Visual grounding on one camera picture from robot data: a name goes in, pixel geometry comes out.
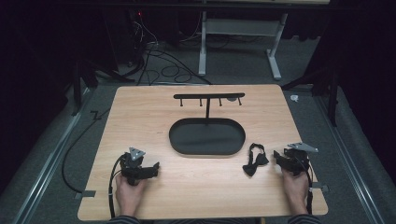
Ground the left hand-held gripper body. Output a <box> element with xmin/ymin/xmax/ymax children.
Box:
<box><xmin>120</xmin><ymin>147</ymin><xmax>148</xmax><ymax>187</ymax></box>

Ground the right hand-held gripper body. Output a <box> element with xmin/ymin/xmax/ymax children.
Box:
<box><xmin>281</xmin><ymin>141</ymin><xmax>319</xmax><ymax>177</ymax></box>

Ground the black bow tie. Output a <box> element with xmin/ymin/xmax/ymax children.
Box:
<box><xmin>242</xmin><ymin>142</ymin><xmax>271</xmax><ymax>178</ymax></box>

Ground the black hook rack with tray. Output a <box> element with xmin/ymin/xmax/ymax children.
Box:
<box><xmin>168</xmin><ymin>91</ymin><xmax>248</xmax><ymax>157</ymax></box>

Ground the person's left hand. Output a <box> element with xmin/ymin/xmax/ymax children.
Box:
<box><xmin>114</xmin><ymin>176</ymin><xmax>148</xmax><ymax>217</ymax></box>

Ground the person's right hand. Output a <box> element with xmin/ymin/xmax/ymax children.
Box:
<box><xmin>281</xmin><ymin>169</ymin><xmax>310</xmax><ymax>217</ymax></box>

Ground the grey tape strip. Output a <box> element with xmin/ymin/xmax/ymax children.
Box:
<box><xmin>311</xmin><ymin>181</ymin><xmax>330</xmax><ymax>192</ymax></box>
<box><xmin>74</xmin><ymin>189</ymin><xmax>97</xmax><ymax>201</ymax></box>

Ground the black metal stand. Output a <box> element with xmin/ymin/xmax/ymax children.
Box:
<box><xmin>280</xmin><ymin>66</ymin><xmax>340</xmax><ymax>128</ymax></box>
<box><xmin>70</xmin><ymin>59</ymin><xmax>135</xmax><ymax>117</ymax></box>

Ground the left hand-held gripper black cable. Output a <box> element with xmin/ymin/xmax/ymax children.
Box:
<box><xmin>107</xmin><ymin>154</ymin><xmax>126</xmax><ymax>219</ymax></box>

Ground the hand-held gripper black cable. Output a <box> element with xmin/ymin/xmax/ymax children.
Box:
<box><xmin>107</xmin><ymin>154</ymin><xmax>126</xmax><ymax>219</ymax></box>
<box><xmin>298</xmin><ymin>155</ymin><xmax>315</xmax><ymax>216</ymax></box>

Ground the right hand-held gripper black cable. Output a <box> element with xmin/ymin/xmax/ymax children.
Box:
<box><xmin>298</xmin><ymin>155</ymin><xmax>315</xmax><ymax>216</ymax></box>

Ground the metal floor rail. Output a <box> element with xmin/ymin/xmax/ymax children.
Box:
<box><xmin>12</xmin><ymin>88</ymin><xmax>92</xmax><ymax>224</ymax></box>
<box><xmin>314</xmin><ymin>94</ymin><xmax>387</xmax><ymax>224</ymax></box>

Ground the black floor cable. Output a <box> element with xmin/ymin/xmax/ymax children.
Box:
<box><xmin>61</xmin><ymin>106</ymin><xmax>111</xmax><ymax>194</ymax></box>

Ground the tangle of floor cables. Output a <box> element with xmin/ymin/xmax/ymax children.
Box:
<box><xmin>125</xmin><ymin>12</ymin><xmax>213</xmax><ymax>87</ymax></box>

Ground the white metal desk frame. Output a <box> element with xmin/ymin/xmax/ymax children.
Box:
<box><xmin>197</xmin><ymin>10</ymin><xmax>290</xmax><ymax>81</ymax></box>

